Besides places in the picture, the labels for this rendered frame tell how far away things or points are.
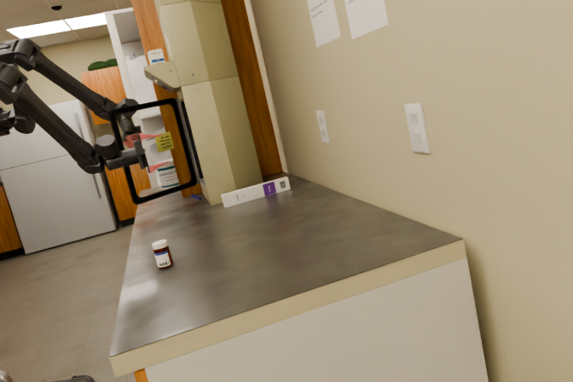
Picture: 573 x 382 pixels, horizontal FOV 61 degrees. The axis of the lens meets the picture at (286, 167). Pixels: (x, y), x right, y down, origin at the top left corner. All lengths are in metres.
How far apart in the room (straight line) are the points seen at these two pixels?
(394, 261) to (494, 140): 0.29
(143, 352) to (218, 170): 1.09
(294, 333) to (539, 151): 0.53
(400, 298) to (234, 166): 1.08
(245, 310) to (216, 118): 1.10
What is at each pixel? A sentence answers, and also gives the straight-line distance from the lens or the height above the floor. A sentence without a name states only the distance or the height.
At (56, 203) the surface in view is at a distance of 6.94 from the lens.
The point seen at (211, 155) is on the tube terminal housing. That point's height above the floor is 1.13.
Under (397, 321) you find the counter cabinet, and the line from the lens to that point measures 1.02.
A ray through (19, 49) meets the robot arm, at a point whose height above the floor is 1.66.
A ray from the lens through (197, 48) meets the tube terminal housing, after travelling 1.90.
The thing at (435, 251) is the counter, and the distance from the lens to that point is 1.02.
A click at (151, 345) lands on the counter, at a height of 0.93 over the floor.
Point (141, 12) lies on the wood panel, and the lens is 2.29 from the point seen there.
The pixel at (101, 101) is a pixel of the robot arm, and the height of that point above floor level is 1.44.
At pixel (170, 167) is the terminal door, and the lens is 2.14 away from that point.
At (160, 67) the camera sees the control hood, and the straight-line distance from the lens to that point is 1.88.
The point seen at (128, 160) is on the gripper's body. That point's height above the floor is 1.19.
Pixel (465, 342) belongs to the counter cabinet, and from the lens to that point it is 1.13.
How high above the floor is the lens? 1.30
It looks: 9 degrees down
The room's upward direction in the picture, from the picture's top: 13 degrees counter-clockwise
